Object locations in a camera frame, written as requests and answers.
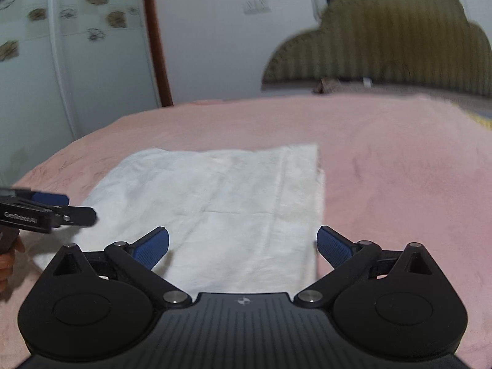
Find cream white pants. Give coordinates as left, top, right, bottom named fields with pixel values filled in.
left=27, top=144, right=324, bottom=296

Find person left hand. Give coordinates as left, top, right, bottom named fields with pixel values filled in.
left=0, top=233, right=25, bottom=292

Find pink bed blanket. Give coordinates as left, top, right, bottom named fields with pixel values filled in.
left=18, top=94, right=491, bottom=368

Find frosted glass wardrobe door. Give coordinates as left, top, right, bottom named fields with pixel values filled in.
left=1, top=0, right=158, bottom=186

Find yellow blanket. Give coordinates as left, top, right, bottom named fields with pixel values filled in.
left=465, top=110, right=492, bottom=131

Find olive green scalloped headboard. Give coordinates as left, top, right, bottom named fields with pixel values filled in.
left=262, top=0, right=491, bottom=97

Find brown wooden wardrobe frame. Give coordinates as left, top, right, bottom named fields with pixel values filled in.
left=143, top=0, right=173, bottom=108

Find wall switch plate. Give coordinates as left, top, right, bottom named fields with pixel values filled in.
left=243, top=0, right=271, bottom=15

